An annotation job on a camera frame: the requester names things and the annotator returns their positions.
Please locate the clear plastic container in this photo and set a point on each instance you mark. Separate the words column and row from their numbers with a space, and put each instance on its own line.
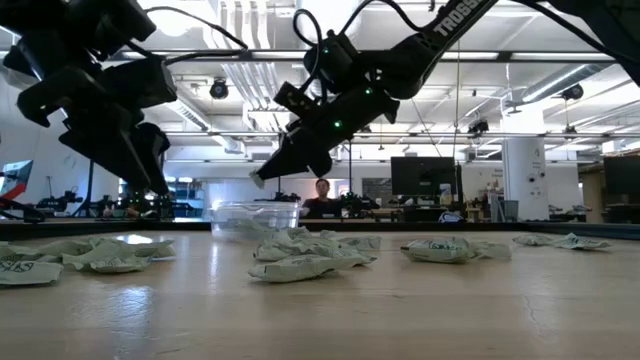
column 255, row 220

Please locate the black ceiling lamp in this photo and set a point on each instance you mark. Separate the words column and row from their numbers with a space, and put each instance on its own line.
column 479, row 126
column 219, row 89
column 572, row 91

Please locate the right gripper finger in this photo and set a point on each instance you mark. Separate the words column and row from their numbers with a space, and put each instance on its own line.
column 305, row 161
column 290, row 142

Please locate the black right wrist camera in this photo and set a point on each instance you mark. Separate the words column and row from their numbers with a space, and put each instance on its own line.
column 297, row 101

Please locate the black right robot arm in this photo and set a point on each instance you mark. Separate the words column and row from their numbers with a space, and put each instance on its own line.
column 450, row 25

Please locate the white round column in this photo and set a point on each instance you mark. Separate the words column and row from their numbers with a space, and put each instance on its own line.
column 525, row 170

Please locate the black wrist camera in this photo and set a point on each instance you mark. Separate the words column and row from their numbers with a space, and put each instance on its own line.
column 297, row 101
column 145, row 82

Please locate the silver ceiling duct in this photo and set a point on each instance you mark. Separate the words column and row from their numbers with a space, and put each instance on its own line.
column 560, row 80

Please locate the black background robot arm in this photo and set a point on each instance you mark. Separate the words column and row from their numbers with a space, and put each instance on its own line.
column 60, row 200
column 360, row 202

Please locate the person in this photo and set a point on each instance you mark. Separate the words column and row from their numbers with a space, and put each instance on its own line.
column 322, row 200

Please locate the blue white bag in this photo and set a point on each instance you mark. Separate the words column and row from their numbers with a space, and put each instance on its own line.
column 450, row 217

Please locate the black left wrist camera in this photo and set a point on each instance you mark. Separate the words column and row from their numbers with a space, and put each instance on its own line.
column 145, row 82

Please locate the black aluminium table frame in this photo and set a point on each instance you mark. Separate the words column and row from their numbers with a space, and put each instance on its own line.
column 100, row 227

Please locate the black metal stand frame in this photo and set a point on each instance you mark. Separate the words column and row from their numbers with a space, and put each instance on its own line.
column 91, row 190

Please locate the red blue display screen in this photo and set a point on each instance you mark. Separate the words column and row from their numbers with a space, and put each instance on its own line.
column 15, row 180

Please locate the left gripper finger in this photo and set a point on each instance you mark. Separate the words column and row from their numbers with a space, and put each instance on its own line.
column 110, row 150
column 155, row 150

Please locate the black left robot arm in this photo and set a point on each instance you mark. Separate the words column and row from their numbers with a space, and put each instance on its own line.
column 75, row 25

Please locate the wooden cabinet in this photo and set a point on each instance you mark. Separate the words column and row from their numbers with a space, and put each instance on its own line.
column 592, row 195

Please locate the grey waste bin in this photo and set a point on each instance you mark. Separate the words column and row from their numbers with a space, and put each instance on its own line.
column 511, row 210

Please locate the green white stevia packet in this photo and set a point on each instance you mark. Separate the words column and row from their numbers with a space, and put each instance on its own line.
column 327, row 233
column 15, row 250
column 435, row 250
column 280, row 247
column 345, row 252
column 25, row 272
column 60, row 247
column 300, row 232
column 150, row 245
column 107, row 260
column 360, row 242
column 257, row 179
column 580, row 242
column 300, row 267
column 492, row 250
column 532, row 240

